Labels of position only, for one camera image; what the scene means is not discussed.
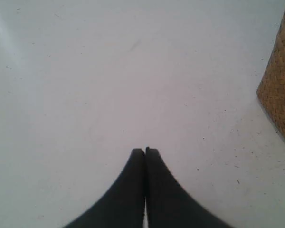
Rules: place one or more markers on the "brown woven wicker basket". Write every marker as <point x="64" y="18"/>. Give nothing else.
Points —
<point x="271" y="90"/>

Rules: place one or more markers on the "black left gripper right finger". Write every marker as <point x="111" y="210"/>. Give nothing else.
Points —
<point x="168" y="204"/>

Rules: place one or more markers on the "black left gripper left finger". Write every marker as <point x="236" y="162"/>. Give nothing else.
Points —
<point x="122" y="206"/>

